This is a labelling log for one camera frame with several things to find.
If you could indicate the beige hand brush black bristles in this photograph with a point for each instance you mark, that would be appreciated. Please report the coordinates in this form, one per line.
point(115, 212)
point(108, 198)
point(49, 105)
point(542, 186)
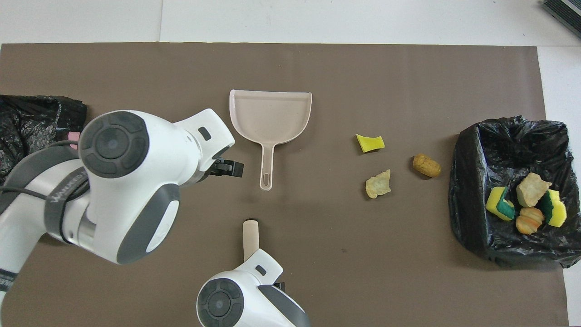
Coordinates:
point(251, 240)

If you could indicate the tall bin with black bag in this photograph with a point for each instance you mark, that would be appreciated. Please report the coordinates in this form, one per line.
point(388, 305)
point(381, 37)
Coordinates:
point(499, 150)

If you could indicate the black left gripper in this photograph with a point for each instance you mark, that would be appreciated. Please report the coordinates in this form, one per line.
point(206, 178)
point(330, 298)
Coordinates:
point(212, 170)

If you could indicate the brown cork-like trash piece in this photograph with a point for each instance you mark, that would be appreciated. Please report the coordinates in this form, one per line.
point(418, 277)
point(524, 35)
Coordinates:
point(426, 165)

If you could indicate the brown paper table mat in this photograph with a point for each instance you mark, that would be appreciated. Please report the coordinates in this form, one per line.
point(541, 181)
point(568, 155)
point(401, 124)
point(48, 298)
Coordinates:
point(363, 272)

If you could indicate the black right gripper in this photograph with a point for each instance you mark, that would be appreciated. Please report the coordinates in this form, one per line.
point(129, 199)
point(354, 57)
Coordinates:
point(279, 286)

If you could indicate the orange bread-like trash piece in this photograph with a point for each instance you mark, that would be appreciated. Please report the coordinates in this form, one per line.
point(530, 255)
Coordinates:
point(529, 222)

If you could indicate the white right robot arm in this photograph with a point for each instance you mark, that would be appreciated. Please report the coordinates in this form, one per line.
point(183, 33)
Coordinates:
point(254, 299)

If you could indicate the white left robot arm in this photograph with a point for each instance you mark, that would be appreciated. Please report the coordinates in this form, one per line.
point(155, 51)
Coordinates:
point(136, 204)

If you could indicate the pale beige sponge chunk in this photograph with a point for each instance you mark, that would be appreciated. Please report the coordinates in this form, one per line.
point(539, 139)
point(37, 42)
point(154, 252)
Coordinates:
point(531, 190)

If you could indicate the pale yellow sponge scrap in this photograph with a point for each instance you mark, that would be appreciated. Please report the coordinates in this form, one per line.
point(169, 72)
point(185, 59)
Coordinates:
point(378, 185)

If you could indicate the notched yellow sponge piece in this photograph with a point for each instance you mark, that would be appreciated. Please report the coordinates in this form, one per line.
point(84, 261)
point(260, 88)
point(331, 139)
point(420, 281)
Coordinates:
point(559, 213)

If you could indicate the beige plastic dustpan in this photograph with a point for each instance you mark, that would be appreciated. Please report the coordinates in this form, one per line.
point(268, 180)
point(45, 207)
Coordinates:
point(272, 118)

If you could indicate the black ribbed device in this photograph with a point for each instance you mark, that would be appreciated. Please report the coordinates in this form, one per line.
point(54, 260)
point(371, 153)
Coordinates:
point(567, 11)

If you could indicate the pink bin with black bag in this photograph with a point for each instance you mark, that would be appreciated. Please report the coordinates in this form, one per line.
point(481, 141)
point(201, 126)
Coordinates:
point(32, 118)

